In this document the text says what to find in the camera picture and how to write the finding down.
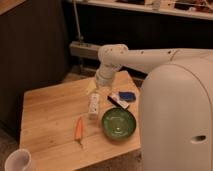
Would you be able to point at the white cup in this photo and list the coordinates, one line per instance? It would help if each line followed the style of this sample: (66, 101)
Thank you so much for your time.
(19, 160)

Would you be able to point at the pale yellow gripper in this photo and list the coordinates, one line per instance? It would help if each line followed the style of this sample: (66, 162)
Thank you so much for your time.
(91, 87)

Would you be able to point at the white plastic bottle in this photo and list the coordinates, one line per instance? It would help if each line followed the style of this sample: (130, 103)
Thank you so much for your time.
(94, 105)

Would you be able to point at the grey long case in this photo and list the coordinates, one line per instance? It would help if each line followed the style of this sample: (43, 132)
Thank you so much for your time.
(84, 50)

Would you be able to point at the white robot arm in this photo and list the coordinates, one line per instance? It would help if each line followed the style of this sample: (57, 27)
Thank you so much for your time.
(175, 105)

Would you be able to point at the wooden table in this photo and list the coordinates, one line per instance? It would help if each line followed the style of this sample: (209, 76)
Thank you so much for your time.
(48, 126)

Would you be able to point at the green bowl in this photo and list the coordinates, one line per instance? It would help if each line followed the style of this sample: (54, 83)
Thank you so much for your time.
(118, 124)

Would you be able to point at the blue sponge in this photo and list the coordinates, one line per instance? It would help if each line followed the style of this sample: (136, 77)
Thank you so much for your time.
(127, 96)

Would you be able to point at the metal pole stand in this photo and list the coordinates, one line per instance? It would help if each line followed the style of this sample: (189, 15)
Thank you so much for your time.
(79, 35)

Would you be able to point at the orange carrot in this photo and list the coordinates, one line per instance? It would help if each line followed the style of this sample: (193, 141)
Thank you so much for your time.
(79, 131)

